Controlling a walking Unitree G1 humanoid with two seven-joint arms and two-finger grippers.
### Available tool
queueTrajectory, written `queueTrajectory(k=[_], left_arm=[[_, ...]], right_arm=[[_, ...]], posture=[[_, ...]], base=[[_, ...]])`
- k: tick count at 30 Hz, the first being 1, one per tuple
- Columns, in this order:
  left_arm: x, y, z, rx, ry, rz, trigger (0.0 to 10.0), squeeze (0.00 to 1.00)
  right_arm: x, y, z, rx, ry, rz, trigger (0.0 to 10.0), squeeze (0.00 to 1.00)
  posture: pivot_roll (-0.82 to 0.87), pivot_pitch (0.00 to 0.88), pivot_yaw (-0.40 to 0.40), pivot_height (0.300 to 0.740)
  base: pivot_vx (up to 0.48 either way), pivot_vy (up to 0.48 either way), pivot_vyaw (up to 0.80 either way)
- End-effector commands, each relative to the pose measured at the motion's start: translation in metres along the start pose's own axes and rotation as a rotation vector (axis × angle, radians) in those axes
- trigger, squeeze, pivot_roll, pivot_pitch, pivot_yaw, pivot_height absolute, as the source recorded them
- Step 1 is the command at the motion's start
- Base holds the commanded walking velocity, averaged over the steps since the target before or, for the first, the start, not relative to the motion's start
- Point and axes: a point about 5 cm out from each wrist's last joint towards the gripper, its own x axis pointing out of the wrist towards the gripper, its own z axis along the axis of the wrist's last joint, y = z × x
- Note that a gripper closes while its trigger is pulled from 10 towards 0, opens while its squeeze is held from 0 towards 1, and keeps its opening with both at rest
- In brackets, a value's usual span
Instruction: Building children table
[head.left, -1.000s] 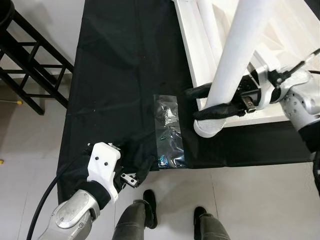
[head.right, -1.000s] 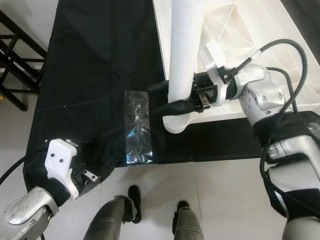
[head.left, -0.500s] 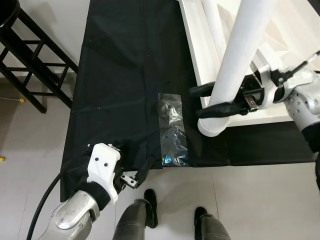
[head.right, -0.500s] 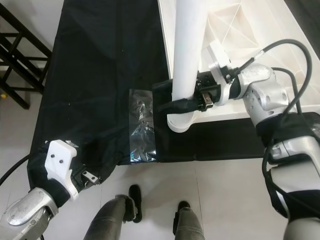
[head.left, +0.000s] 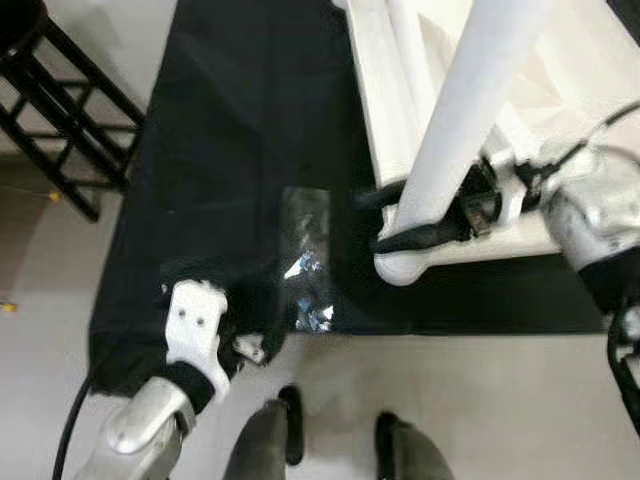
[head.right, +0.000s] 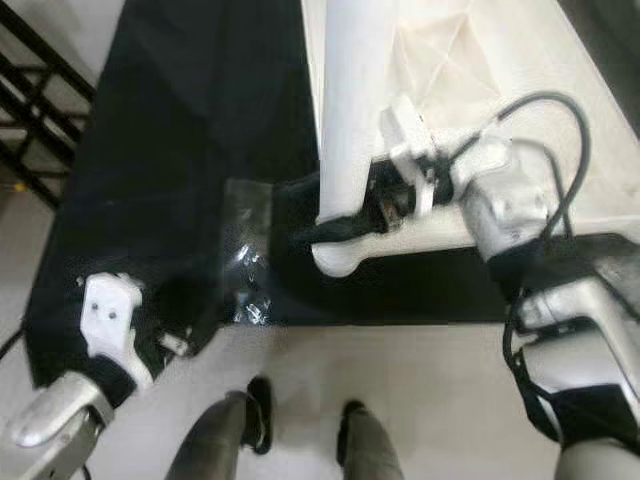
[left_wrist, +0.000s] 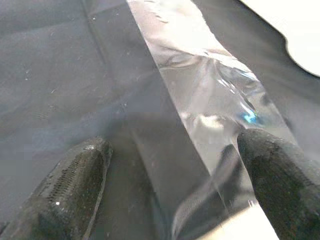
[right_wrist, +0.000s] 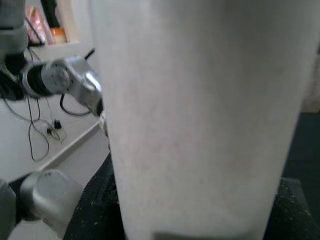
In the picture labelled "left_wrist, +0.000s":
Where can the white children table top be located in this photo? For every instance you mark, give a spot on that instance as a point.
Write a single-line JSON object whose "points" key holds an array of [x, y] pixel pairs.
{"points": [[300, 30]]}

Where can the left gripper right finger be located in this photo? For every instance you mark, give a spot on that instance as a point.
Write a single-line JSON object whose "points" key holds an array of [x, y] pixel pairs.
{"points": [[285, 190]]}

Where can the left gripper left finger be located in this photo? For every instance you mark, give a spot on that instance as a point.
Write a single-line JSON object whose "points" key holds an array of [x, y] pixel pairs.
{"points": [[62, 195]]}

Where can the clear plastic bag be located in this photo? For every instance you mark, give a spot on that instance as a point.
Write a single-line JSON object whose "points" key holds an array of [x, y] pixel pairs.
{"points": [[200, 75]]}

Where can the black tablecloth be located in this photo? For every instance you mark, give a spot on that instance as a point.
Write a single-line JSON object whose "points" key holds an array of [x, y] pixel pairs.
{"points": [[62, 62]]}

